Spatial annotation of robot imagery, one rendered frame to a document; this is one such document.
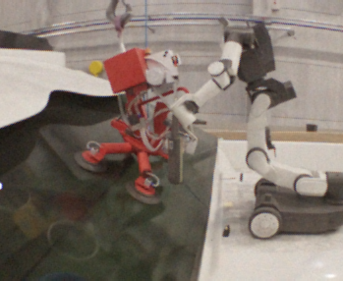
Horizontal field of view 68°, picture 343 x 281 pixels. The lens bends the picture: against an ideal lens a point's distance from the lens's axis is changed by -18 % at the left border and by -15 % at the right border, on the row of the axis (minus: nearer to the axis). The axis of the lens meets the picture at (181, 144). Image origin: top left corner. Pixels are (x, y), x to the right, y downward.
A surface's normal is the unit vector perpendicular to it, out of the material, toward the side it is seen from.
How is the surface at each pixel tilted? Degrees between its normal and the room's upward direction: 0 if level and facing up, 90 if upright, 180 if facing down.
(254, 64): 98
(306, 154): 90
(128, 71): 90
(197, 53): 90
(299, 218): 90
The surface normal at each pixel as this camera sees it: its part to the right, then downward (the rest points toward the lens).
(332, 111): -0.14, 0.23
